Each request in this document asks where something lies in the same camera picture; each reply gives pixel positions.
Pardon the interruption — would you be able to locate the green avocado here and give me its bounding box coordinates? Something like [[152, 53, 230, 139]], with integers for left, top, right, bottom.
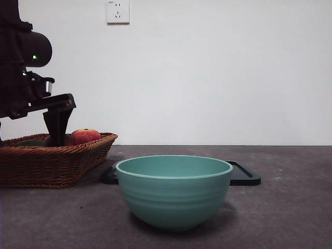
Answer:
[[15, 139, 47, 147]]

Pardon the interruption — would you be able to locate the teal ceramic bowl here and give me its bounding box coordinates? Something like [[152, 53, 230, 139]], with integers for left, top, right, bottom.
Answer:
[[115, 155, 233, 232]]

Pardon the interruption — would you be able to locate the dark purple plum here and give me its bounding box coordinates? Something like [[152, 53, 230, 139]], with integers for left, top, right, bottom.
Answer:
[[44, 134, 76, 147]]

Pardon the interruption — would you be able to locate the red peach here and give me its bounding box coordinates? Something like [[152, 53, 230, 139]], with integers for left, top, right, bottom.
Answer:
[[71, 128, 102, 145]]

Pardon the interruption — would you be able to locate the brown wicker basket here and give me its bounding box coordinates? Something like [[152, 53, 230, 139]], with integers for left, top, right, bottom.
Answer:
[[0, 132, 119, 189]]

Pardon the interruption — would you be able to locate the dark rectangular tray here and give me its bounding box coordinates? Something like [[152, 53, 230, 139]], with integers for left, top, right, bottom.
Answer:
[[100, 160, 262, 186]]

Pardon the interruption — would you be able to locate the white wall socket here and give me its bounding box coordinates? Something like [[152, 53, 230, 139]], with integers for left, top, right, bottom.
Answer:
[[106, 0, 131, 26]]

